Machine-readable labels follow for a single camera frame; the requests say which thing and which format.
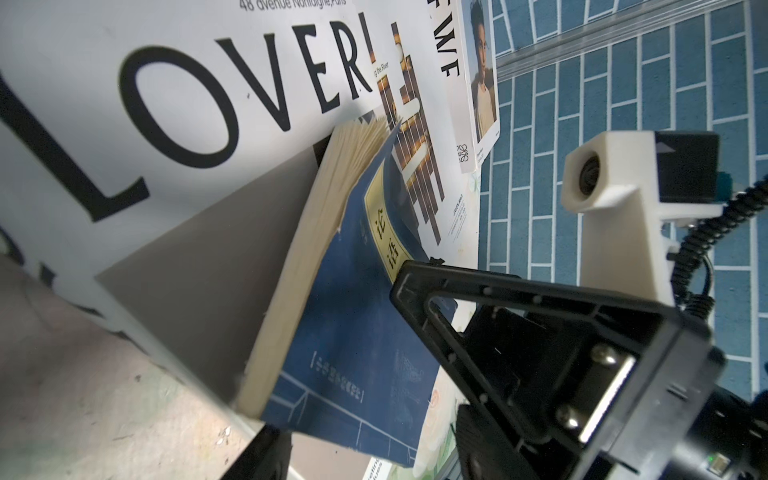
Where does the navy blue book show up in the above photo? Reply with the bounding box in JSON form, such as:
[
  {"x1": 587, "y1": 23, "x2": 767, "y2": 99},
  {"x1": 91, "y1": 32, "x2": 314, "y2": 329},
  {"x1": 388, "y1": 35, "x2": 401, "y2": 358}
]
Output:
[{"x1": 233, "y1": 115, "x2": 466, "y2": 467}]

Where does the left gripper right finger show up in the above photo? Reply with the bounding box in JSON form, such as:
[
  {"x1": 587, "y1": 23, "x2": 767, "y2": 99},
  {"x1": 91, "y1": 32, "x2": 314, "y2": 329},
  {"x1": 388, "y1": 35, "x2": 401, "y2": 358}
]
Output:
[{"x1": 456, "y1": 403, "x2": 558, "y2": 479}]

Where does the white brown-pattern book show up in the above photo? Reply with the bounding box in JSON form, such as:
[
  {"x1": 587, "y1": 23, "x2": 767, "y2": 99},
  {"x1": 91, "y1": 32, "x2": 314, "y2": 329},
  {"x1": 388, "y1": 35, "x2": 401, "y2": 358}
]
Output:
[{"x1": 357, "y1": 1, "x2": 479, "y2": 268}]

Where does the white LOVER book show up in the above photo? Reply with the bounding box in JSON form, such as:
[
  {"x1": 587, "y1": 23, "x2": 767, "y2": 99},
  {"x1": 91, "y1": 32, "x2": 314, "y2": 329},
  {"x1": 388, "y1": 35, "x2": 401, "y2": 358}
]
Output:
[{"x1": 1, "y1": 1, "x2": 384, "y2": 407}]

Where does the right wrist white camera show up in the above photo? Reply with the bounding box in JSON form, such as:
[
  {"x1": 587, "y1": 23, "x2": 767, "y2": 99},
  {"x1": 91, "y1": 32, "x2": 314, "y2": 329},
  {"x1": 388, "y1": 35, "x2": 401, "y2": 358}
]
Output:
[{"x1": 561, "y1": 131, "x2": 723, "y2": 306}]

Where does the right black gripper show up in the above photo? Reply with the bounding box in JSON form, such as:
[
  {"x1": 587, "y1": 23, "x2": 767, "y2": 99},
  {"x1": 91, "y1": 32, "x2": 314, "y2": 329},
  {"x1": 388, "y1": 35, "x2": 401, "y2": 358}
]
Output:
[{"x1": 391, "y1": 261, "x2": 767, "y2": 479}]

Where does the white LOEWE book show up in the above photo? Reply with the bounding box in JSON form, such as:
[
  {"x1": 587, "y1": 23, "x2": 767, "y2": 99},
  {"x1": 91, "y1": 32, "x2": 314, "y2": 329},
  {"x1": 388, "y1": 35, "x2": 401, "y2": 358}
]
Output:
[{"x1": 427, "y1": 0, "x2": 500, "y2": 173}]

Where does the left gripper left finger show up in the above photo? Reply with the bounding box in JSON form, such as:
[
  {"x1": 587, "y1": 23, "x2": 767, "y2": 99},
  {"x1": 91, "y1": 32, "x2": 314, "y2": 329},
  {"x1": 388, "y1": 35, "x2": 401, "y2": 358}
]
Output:
[{"x1": 221, "y1": 425, "x2": 292, "y2": 480}]

